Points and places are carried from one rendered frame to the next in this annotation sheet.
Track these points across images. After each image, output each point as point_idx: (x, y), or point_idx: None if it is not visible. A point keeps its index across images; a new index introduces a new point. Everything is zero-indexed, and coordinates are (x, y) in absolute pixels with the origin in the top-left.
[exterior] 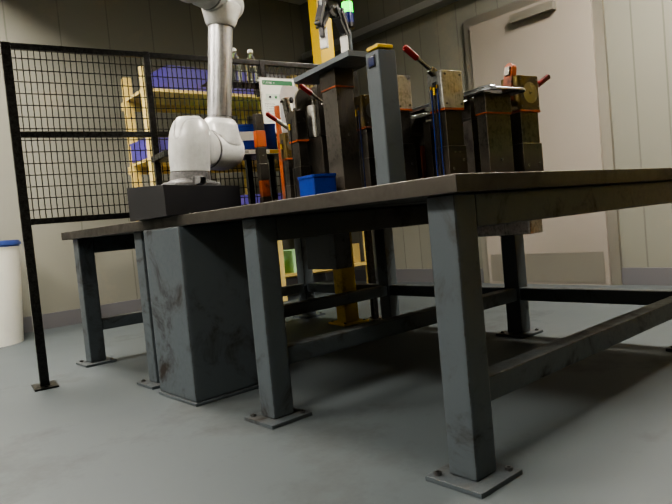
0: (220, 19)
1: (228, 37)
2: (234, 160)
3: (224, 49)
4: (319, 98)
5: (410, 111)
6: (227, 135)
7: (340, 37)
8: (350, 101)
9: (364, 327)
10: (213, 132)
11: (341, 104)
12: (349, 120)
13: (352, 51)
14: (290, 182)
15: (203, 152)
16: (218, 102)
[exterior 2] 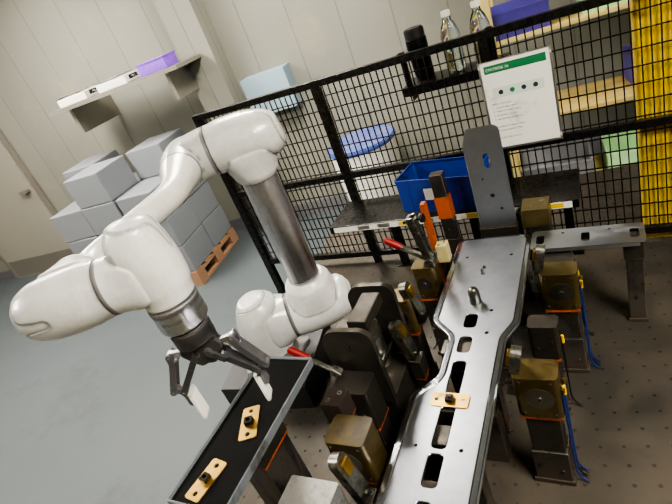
0: (239, 182)
1: (262, 198)
2: (327, 325)
3: (263, 214)
4: (322, 367)
5: None
6: (301, 310)
7: None
8: (269, 483)
9: None
10: (287, 305)
11: (256, 483)
12: (277, 501)
13: (173, 503)
14: (433, 325)
15: (262, 348)
16: (285, 270)
